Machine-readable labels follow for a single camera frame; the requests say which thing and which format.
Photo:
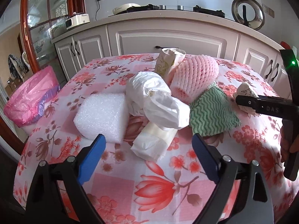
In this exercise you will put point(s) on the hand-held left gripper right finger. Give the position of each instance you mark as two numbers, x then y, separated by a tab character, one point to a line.
206	158

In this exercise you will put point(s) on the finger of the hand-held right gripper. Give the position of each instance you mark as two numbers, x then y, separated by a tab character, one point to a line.
250	103

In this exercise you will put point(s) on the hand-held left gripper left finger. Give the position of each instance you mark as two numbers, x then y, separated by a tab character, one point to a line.
92	158

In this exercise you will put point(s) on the crushed paper cup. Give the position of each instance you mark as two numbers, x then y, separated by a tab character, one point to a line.
245	89

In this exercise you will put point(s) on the white tissue packet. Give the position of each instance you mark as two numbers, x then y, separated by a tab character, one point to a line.
151	142

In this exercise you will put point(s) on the trash bin with pink bag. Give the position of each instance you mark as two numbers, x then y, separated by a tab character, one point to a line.
30	98

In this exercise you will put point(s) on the gold patterned paper cup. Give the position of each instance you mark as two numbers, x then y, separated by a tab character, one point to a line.
165	61

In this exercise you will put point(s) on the person's right hand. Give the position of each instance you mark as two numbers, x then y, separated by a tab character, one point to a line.
286	142

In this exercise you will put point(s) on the green wavy cloth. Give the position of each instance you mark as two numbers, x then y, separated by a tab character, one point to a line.
212	114

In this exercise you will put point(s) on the white foam block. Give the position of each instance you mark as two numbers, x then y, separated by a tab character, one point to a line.
102	119

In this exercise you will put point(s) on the white base cabinet doors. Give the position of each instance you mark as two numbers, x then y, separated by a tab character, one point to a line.
88	46
257	60

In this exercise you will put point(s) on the red cup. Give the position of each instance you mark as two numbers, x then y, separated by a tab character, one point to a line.
286	44

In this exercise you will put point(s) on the pink foam fruit net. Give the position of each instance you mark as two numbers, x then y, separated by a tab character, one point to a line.
196	74

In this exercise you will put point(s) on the pink floral tablecloth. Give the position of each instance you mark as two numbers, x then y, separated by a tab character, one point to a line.
151	203

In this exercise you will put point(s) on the crumpled white plastic bag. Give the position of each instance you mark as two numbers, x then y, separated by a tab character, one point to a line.
151	95

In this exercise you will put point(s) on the black lid stand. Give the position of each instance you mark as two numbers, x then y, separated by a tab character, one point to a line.
244	16

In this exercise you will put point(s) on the steel pot lid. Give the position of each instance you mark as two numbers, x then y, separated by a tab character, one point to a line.
255	14

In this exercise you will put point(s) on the white cabinet drawer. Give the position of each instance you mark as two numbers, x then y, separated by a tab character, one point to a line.
175	37

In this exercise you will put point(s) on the black gas stove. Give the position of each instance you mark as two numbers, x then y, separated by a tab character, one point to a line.
205	10

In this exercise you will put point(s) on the cardboard box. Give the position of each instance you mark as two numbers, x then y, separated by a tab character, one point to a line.
10	85

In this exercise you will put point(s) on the white ornate chair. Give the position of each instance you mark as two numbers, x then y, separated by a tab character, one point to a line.
25	61

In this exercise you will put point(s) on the patterned garment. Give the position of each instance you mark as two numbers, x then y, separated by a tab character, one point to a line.
15	65

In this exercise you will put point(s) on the white rice cooker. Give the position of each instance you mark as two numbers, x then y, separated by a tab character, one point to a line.
77	21

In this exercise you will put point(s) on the glass sliding door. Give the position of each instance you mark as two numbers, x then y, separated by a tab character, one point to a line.
46	16

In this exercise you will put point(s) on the white electric pan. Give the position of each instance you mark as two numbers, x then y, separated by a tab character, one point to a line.
123	8

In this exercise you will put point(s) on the reddish wooden door frame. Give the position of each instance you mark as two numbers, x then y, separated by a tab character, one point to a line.
23	11

